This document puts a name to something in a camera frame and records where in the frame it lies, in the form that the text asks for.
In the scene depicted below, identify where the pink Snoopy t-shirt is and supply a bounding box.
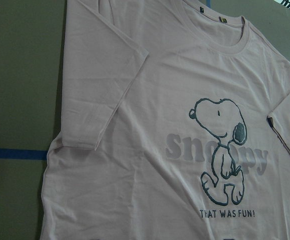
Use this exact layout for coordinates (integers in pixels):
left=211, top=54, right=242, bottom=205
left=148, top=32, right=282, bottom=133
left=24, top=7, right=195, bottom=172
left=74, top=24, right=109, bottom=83
left=40, top=0, right=290, bottom=240

